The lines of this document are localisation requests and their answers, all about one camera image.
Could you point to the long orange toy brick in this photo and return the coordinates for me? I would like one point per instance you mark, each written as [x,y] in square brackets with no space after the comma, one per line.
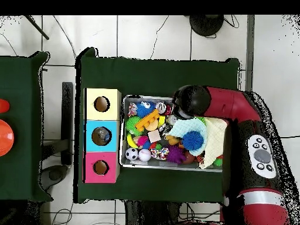
[149,119]

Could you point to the small pink spiky ball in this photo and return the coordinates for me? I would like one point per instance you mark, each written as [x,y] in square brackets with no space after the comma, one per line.
[143,140]

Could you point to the pale blue waffle cloth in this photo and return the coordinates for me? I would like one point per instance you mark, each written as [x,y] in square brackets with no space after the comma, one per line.
[180,127]

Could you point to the cream yellow knitted cloth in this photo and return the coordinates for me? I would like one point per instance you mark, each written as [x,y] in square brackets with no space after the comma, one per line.
[214,136]

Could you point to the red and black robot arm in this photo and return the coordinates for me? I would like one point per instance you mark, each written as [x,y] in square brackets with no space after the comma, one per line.
[253,140]

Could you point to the shallow clear mesh bin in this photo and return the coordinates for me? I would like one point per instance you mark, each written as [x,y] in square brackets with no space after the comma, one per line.
[140,165]

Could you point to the wooden box with three holes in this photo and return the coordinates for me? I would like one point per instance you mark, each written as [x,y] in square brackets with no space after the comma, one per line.
[102,140]

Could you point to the plain wooden cube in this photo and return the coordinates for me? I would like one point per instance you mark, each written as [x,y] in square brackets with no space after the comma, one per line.
[154,136]

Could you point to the blue spiky ball with eyes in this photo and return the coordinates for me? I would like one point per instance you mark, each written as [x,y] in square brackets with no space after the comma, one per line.
[144,109]

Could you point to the black drink can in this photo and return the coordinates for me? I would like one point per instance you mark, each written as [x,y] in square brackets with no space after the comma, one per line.
[161,108]

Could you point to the white baseball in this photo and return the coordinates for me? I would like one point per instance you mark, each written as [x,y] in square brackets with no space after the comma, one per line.
[145,155]

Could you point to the small soccer ball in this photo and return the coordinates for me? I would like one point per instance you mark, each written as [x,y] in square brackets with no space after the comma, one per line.
[131,154]

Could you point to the purple spiky toy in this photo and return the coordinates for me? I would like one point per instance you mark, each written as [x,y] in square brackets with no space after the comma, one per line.
[176,154]

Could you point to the plain blue spiky ball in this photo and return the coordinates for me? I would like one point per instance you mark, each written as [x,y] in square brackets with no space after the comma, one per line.
[193,140]

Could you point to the black upright panel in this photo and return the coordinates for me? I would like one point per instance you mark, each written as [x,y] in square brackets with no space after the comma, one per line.
[67,122]

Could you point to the grey round floor base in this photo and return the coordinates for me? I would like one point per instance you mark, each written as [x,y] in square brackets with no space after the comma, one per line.
[55,174]

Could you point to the black round stand base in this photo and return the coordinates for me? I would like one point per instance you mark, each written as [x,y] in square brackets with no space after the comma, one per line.
[206,24]

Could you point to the dark green side table cloth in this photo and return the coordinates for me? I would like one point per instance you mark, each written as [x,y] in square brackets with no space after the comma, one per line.
[23,178]

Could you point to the orange disc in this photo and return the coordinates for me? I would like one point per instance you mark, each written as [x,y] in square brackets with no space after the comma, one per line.
[5,138]

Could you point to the small red object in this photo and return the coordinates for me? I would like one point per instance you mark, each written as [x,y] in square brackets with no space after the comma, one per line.
[3,106]

